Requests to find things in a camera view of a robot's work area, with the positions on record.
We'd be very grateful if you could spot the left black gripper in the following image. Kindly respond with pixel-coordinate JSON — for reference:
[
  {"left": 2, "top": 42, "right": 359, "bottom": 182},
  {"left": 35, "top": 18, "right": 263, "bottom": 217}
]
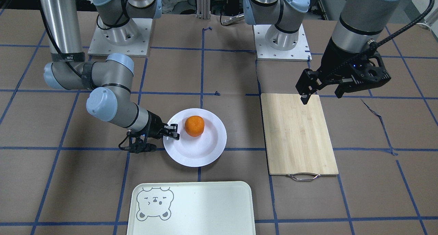
[{"left": 296, "top": 39, "right": 391, "bottom": 105}]

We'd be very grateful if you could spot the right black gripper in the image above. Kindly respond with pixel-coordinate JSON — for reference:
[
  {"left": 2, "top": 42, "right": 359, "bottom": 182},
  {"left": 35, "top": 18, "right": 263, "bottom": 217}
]
[{"left": 118, "top": 110, "right": 180, "bottom": 154}]

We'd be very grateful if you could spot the orange fruit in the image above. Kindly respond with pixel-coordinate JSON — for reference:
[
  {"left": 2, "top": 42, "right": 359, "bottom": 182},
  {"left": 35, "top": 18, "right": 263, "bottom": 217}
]
[{"left": 184, "top": 116, "right": 205, "bottom": 137}]

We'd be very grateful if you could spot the white round plate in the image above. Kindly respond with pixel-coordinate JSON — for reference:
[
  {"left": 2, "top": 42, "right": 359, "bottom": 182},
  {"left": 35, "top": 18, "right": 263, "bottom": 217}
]
[{"left": 163, "top": 108, "right": 227, "bottom": 167}]

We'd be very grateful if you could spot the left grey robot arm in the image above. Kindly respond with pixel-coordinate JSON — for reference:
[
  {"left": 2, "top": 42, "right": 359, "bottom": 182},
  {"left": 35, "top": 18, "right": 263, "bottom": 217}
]
[{"left": 243, "top": 0, "right": 435, "bottom": 104}]

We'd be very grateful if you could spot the cream bear tray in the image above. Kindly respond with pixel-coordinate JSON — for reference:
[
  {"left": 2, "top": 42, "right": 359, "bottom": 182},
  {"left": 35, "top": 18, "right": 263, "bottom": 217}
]
[{"left": 127, "top": 181, "right": 256, "bottom": 235}]

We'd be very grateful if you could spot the bamboo cutting board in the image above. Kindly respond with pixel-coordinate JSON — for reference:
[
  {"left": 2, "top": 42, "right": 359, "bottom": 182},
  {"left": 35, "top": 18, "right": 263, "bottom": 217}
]
[{"left": 261, "top": 93, "right": 338, "bottom": 180}]

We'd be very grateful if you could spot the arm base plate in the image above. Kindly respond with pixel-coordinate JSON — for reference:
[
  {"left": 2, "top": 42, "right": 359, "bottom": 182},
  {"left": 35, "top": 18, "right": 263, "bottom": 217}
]
[
  {"left": 253, "top": 25, "right": 312, "bottom": 62},
  {"left": 88, "top": 18, "right": 153, "bottom": 57}
]

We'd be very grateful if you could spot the aluminium profile post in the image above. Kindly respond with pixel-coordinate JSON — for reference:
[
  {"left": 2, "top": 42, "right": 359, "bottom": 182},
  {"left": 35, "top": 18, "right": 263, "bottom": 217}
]
[{"left": 196, "top": 0, "right": 211, "bottom": 21}]

